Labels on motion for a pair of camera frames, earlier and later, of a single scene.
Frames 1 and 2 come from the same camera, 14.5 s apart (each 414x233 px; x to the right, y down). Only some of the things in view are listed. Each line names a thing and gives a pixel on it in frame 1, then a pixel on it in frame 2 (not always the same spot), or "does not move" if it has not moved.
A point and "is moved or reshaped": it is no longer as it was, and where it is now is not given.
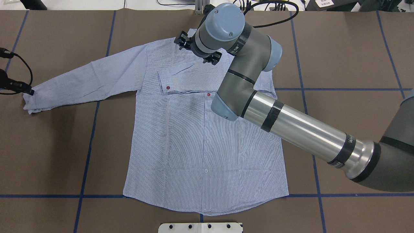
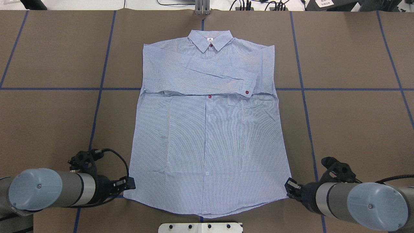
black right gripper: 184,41 → 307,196
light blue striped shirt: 180,157 is moved or reshaped
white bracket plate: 200,227 does not move
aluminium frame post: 199,6 does not move
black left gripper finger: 22,86 → 125,183
